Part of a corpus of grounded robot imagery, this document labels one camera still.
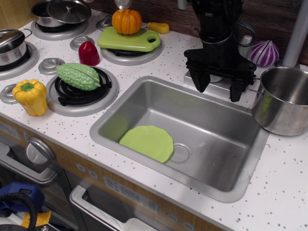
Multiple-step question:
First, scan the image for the black hose cable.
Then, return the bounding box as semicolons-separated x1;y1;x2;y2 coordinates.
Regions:
0;193;38;229

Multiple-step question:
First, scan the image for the silver toy faucet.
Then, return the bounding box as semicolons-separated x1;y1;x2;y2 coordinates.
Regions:
183;35;254;99

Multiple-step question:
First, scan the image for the silver stove knob middle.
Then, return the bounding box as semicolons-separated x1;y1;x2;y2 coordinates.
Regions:
38;58;65;75

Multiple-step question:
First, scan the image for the orange toy pumpkin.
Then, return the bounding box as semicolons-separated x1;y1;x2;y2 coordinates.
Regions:
112;9;142;35

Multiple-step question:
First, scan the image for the yellow tape piece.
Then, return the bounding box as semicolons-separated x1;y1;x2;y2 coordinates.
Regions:
21;211;52;228

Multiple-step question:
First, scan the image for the large steel pot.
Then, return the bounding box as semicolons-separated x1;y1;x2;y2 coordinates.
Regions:
252;67;308;136

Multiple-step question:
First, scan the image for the grey metal sink basin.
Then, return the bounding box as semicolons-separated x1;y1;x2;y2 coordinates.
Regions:
90;76;269;203

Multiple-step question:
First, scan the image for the steel pot with lid back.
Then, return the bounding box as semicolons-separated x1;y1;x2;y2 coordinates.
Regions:
31;0;91;28

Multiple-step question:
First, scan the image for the silver oven dial knob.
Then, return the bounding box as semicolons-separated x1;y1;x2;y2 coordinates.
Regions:
26;137;55;165

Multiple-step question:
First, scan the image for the purple white toy onion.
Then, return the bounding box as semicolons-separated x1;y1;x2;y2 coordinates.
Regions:
250;40;280;67

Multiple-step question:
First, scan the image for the grey vertical pole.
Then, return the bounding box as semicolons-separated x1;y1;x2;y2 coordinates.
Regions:
276;0;308;69

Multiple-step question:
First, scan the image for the red toy pepper piece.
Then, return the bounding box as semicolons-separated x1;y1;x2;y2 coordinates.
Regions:
78;41;100;66

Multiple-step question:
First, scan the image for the silver stove knob back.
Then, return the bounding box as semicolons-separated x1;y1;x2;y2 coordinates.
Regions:
70;35;95;51

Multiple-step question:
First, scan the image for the green plastic cutting board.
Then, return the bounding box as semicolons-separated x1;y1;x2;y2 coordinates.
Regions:
97;26;161;52

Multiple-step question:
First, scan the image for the yellow toy squash piece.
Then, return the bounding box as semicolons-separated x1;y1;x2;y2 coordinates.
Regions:
147;22;169;34

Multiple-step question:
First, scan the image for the steel pot left edge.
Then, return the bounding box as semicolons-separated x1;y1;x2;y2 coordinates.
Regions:
0;29;32;67

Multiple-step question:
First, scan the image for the black coil burner front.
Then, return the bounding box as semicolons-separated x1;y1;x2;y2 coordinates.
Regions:
54;67;112;106

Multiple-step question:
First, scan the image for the yellow toy bell pepper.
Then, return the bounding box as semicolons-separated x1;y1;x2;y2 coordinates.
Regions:
12;79;48;116

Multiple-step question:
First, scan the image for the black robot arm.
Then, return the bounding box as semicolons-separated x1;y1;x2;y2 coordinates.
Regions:
184;0;257;102

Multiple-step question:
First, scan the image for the grey dishwasher door handle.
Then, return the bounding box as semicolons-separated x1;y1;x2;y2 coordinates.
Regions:
69;184;135;231

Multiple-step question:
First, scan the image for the light green plastic plate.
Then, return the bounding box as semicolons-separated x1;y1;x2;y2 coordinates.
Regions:
119;126;174;163

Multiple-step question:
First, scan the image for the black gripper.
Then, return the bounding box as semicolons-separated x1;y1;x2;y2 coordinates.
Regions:
184;31;257;102

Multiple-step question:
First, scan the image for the grey oven door handle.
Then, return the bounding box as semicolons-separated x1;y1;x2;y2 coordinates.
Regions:
0;142;59;188

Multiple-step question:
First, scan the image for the silver stove knob front left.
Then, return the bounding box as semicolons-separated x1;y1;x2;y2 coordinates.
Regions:
0;84;17;104

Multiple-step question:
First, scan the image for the blue clamp tool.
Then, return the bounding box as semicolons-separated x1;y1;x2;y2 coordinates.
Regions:
0;181;45;213

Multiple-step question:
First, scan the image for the green toy bitter melon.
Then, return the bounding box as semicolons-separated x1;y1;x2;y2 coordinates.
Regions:
56;63;101;91

